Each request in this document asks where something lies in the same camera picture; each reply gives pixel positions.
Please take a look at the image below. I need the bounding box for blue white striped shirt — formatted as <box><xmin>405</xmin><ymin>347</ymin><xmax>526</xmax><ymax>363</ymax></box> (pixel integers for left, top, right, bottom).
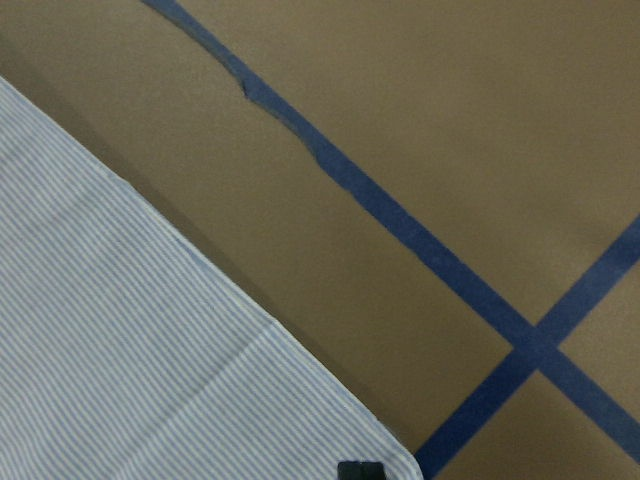
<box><xmin>1</xmin><ymin>82</ymin><xmax>421</xmax><ymax>479</ymax></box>

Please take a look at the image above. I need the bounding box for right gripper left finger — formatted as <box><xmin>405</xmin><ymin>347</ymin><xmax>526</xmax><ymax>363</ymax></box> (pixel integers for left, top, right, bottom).
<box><xmin>337</xmin><ymin>461</ymin><xmax>361</xmax><ymax>480</ymax></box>

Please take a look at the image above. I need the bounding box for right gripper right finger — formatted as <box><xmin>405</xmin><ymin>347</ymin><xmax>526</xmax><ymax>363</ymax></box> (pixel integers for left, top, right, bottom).
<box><xmin>360</xmin><ymin>462</ymin><xmax>386</xmax><ymax>480</ymax></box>

